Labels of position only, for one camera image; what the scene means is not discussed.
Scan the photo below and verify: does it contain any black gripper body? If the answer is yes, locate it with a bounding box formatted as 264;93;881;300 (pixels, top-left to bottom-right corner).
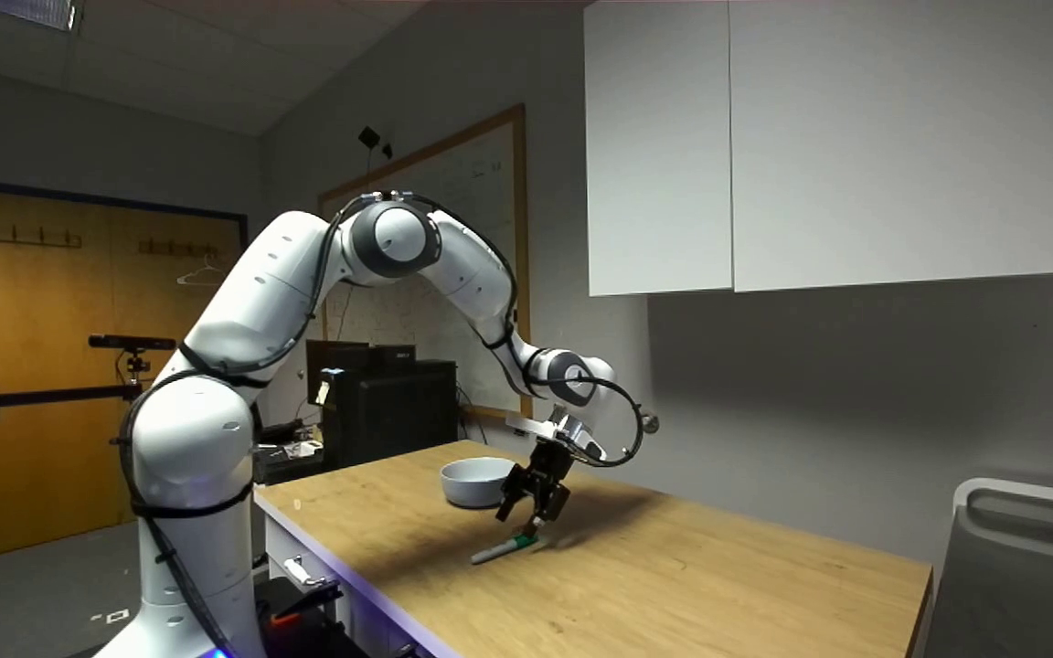
498;437;577;504

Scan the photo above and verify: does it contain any green capped white marker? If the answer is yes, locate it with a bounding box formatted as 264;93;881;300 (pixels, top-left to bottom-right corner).
468;524;549;572

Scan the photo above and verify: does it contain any grey bowl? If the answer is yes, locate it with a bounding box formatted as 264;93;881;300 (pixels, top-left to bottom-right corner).
438;454;518;513

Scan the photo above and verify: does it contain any black computer monitor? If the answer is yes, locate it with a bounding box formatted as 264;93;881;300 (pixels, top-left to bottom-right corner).
303;338;462;474

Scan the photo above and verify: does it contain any black and red device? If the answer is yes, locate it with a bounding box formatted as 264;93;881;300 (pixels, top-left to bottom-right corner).
251;574;353;658

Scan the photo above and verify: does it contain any wood framed whiteboard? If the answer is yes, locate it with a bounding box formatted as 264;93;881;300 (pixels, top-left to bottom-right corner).
310;104;536;433

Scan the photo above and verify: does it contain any narrow white cabinet door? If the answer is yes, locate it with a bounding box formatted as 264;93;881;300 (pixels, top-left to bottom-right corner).
582;0;739;303

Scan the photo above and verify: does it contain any grey chair back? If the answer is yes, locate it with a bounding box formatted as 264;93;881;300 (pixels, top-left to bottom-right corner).
915;474;1053;658

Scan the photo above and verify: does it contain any wide white cabinet door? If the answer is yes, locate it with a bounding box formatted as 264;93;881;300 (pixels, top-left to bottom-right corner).
727;0;1053;298

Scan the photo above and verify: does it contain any orange wooden door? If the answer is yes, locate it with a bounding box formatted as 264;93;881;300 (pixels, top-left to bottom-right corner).
0;181;257;572

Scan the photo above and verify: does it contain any ceiling light panel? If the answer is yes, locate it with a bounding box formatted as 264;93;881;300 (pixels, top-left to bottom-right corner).
0;0;84;35

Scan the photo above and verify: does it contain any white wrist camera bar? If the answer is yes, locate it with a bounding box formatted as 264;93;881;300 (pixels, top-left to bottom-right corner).
499;410;615;472

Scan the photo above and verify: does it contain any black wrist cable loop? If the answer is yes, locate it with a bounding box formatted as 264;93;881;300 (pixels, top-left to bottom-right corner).
573;373;660;474

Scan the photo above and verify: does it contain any black wall mounted camera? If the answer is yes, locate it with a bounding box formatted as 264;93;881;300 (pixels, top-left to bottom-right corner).
353;126;393;162

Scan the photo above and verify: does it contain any black camera stand bar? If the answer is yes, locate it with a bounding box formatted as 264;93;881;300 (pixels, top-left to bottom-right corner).
84;332;181;387

